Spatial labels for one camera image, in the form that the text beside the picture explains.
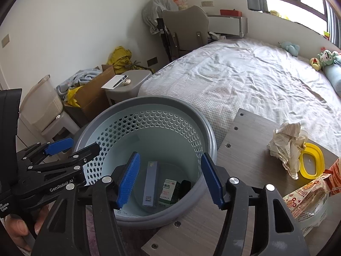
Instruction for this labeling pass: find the cardboard box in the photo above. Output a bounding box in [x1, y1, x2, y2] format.
[64, 65, 116, 124]

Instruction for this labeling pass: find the yellow bag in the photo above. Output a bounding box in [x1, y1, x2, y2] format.
[106, 45, 150, 75]

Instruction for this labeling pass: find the grey desk drawer unit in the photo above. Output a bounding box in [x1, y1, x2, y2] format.
[208, 15, 248, 38]

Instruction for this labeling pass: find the green white medicine box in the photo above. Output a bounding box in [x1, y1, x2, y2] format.
[158, 179, 178, 206]

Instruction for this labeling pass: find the translucent plastic storage bin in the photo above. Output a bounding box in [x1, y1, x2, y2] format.
[20, 75, 64, 132]

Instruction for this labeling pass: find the grey plastic stool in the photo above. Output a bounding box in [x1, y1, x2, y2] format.
[103, 70, 152, 106]

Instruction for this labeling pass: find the light blue plastic pouch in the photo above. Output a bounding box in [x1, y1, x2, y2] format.
[296, 202, 328, 236]

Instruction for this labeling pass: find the purple rabbit cartoon box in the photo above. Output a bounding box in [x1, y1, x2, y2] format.
[142, 161, 159, 207]

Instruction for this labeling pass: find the green plush toy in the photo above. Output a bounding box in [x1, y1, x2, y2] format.
[317, 50, 339, 68]

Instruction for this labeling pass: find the grey perforated trash basket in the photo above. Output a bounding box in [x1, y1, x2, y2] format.
[74, 96, 217, 229]

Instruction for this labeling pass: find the crumpled white paper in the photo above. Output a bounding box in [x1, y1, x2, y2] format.
[267, 122, 308, 180]

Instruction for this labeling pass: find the grey clothing on chair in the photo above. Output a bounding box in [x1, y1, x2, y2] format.
[142, 0, 179, 35]

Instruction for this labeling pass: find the light blue plush toy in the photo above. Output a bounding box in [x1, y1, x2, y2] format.
[279, 41, 300, 57]

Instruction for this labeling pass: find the white notebook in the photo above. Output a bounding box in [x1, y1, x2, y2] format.
[101, 75, 128, 90]

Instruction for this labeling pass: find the bed with white sheet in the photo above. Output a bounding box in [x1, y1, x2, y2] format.
[139, 38, 340, 155]

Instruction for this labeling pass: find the red box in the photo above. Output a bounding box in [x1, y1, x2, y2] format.
[220, 9, 243, 17]

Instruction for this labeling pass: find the yellow red plush toy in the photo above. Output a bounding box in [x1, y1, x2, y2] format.
[309, 57, 321, 71]

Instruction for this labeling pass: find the light blue blanket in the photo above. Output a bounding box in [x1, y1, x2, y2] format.
[56, 68, 102, 99]

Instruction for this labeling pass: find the grey chair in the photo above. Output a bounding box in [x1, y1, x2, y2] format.
[157, 6, 209, 62]

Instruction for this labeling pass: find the red white paper cup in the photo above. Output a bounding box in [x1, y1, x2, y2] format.
[327, 158, 341, 196]

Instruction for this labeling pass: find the person's left hand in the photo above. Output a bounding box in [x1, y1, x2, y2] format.
[4, 205, 49, 255]

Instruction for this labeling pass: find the red beige snack wrapper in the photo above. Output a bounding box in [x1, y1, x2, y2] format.
[283, 173, 331, 218]

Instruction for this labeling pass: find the yellow plastic lid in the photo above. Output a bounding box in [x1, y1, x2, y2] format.
[299, 143, 325, 180]

